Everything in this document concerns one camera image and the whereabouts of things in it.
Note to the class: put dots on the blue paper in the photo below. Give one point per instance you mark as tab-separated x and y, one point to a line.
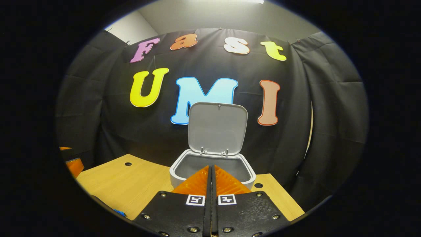
120	212

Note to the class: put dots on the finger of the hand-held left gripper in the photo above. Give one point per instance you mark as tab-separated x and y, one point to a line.
75	167
65	148

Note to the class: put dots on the white desktop garbage bin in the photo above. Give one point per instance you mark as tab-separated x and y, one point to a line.
217	128

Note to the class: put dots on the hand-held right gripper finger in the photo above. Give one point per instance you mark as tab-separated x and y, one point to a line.
215	217
208	217

